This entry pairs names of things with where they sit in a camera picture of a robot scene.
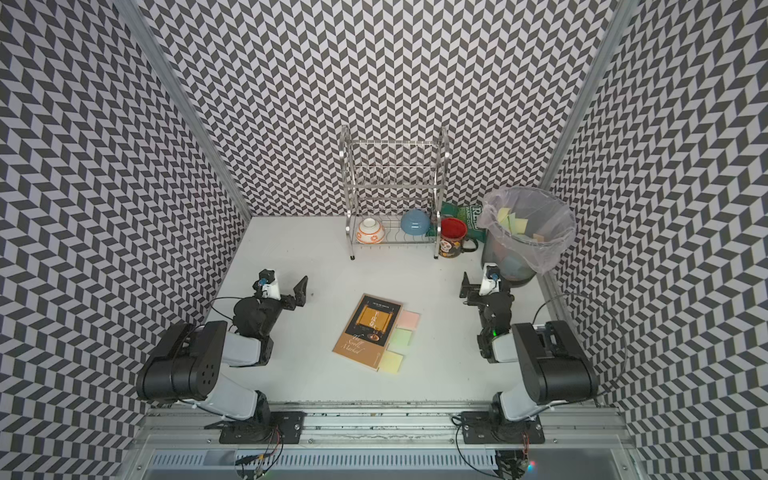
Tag pink sticky note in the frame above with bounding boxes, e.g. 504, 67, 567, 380
397, 311, 420, 331

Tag brown book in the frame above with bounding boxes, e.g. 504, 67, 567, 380
332, 294, 403, 370

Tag green sticky note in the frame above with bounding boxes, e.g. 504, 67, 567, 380
388, 328, 413, 353

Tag yellow sticky note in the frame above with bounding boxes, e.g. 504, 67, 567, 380
378, 351, 404, 374

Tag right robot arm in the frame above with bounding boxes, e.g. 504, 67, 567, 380
459, 265, 599, 436

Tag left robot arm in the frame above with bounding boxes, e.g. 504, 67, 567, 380
136, 269, 308, 444

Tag discarded sticky notes pile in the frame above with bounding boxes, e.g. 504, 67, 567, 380
497, 208, 546, 242

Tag red interior mug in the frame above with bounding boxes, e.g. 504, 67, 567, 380
438, 217, 479, 258

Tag green snack bag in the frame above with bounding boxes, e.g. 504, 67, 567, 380
441, 201, 487, 243

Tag blue bowl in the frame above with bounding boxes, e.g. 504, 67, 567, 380
400, 209, 431, 236

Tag mesh trash bin with liner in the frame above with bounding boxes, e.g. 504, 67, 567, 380
476, 186, 577, 285

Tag white orange patterned bowl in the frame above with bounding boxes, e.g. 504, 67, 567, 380
356, 217, 386, 245

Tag metal dish rack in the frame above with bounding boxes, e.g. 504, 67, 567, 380
337, 125, 451, 260

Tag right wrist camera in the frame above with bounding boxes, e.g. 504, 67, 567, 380
478, 263, 503, 296

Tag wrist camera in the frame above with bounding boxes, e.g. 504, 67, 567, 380
253, 269, 281, 300
478, 263, 503, 296

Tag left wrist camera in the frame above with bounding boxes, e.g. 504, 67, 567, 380
253, 269, 281, 300

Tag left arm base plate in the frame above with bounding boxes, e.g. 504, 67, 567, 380
219, 411, 306, 445

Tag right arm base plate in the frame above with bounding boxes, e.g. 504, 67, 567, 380
453, 411, 545, 445

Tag aluminium front rail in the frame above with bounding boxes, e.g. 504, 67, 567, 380
137, 402, 632, 449

